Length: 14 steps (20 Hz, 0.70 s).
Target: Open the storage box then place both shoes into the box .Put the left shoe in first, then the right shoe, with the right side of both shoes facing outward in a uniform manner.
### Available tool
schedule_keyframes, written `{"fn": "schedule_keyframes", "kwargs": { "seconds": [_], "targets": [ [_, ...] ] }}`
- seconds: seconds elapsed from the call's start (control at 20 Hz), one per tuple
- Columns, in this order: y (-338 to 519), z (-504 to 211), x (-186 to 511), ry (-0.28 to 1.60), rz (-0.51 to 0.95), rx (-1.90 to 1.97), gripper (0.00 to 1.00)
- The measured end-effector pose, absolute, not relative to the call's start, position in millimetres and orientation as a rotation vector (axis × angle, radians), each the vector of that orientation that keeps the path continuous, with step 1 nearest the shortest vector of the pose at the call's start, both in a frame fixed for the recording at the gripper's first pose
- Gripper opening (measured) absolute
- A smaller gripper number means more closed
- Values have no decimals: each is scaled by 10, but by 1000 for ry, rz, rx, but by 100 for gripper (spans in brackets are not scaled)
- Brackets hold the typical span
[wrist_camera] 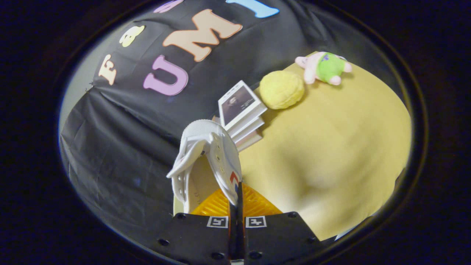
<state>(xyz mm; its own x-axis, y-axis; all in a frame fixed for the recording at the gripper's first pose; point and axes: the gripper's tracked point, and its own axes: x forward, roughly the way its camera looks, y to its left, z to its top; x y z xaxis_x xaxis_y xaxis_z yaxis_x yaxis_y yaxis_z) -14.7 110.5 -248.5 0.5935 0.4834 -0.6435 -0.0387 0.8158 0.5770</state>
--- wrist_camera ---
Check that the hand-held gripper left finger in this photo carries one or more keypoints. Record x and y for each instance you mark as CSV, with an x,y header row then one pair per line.
x,y
198,235

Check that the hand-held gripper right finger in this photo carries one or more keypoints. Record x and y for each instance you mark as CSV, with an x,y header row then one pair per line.
x,y
276,235

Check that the white striped canvas shoe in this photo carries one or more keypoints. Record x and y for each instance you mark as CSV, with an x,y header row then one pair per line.
x,y
220,151

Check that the thick book brown spine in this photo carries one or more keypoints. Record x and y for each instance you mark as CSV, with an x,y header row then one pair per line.
x,y
250,141

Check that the white paperback book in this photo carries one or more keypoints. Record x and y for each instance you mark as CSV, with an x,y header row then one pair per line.
x,y
248,129

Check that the black backdrop cloth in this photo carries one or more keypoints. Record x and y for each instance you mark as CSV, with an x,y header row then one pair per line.
x,y
117,140

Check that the yellow plush cushion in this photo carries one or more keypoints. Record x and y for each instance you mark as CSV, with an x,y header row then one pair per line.
x,y
281,89

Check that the pink and green plush toy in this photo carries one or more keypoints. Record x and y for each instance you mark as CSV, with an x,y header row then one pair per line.
x,y
327,68

